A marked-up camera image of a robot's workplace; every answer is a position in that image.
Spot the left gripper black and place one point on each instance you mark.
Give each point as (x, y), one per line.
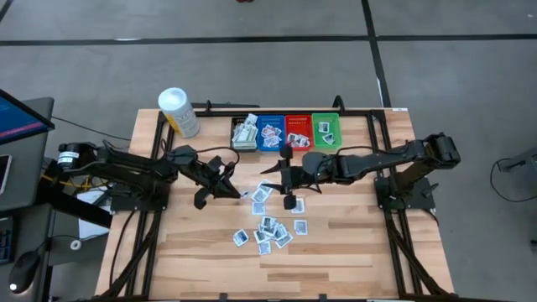
(205, 180)

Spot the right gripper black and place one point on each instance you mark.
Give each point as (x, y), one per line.
(293, 178)

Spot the translucent white packet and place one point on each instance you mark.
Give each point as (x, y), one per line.
(259, 195)

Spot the white printed sachet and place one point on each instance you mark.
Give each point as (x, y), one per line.
(265, 185)
(240, 237)
(284, 240)
(280, 230)
(260, 236)
(270, 230)
(300, 227)
(299, 205)

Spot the dark antiseptic towelette packet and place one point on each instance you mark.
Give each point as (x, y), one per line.
(323, 127)
(304, 141)
(329, 138)
(268, 220)

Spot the plain white bandage wrapper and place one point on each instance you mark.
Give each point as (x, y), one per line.
(251, 119)

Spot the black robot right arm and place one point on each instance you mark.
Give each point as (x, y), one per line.
(390, 157)

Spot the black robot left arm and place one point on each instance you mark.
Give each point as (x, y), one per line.
(126, 163)

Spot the black plastic basket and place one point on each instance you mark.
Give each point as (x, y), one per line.
(233, 144)

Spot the blue plastic basket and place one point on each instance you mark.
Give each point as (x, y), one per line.
(262, 119)

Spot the red plastic basket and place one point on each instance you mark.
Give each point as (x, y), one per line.
(299, 121)

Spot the crumpled white sachet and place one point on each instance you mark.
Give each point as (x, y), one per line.
(264, 247)

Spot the green plastic basket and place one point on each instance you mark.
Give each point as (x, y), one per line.
(335, 126)

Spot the white wipes canister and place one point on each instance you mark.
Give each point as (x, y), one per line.
(180, 111)

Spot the white paper sheet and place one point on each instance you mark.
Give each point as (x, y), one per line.
(90, 226)

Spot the black stand bar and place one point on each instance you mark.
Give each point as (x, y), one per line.
(75, 207)

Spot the white tape roll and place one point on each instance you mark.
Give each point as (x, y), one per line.
(72, 245)

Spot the grey side desk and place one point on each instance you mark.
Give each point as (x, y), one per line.
(29, 168)

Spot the black monitor blue screen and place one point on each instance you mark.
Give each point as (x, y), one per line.
(21, 119)

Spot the black computer mouse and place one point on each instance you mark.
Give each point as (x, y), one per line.
(24, 270)

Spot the white smartphone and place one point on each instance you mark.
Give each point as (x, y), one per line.
(4, 174)

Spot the black keyboard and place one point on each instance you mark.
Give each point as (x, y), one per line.
(5, 247)

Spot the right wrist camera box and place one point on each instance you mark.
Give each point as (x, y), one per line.
(312, 161)

